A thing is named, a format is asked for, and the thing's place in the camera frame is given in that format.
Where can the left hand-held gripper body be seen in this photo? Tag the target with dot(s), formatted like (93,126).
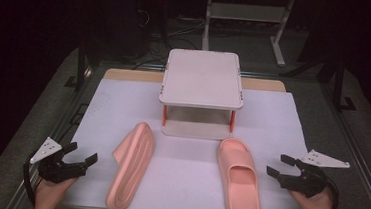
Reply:
(55,169)

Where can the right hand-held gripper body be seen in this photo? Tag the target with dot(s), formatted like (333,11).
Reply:
(311,181)

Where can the pink slipper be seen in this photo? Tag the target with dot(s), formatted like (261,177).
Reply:
(132,167)
(239,182)

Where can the white two-tier shoe rack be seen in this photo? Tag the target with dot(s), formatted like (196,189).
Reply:
(201,92)

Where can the person's left hand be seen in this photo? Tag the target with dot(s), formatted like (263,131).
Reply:
(49,194)

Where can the black stand foot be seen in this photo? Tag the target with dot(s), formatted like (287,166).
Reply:
(80,69)
(341,93)

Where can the white table cloth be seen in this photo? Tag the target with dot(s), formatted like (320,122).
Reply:
(185,164)

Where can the white metal stand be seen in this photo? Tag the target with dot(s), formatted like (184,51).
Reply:
(247,15)

